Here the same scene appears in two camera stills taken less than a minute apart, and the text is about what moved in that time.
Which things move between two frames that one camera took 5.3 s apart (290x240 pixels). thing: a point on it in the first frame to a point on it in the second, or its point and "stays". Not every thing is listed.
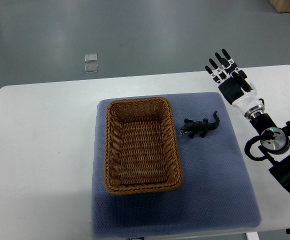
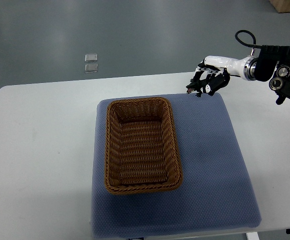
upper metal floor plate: x=91 y=57 stays
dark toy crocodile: x=201 y=127 to x=195 y=85
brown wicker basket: x=141 y=150 stays
